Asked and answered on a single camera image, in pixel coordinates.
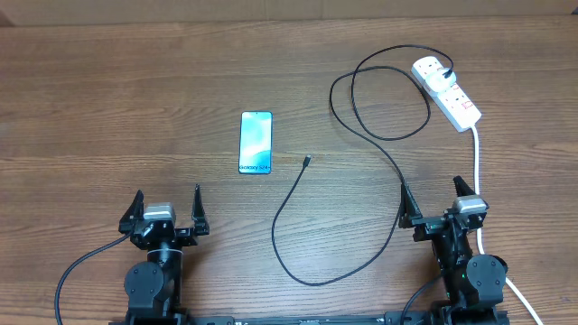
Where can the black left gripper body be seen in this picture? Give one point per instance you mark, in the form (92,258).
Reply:
(182,238)

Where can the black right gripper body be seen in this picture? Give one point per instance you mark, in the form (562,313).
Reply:
(445,246)

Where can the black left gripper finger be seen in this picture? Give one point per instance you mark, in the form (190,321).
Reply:
(197,211)
(134,211)

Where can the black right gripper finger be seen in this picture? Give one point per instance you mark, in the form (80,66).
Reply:
(408,210)
(461,187)

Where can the blue Samsung Galaxy smartphone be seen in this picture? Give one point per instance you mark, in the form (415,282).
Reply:
(255,142)

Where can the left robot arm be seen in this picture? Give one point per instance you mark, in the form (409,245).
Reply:
(154,287)

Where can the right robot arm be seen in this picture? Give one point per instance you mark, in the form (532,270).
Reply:
(473,283)

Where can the white charger plug adapter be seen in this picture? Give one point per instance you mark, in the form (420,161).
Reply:
(439,81)

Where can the white power strip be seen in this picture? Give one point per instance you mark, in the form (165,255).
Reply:
(454,103)

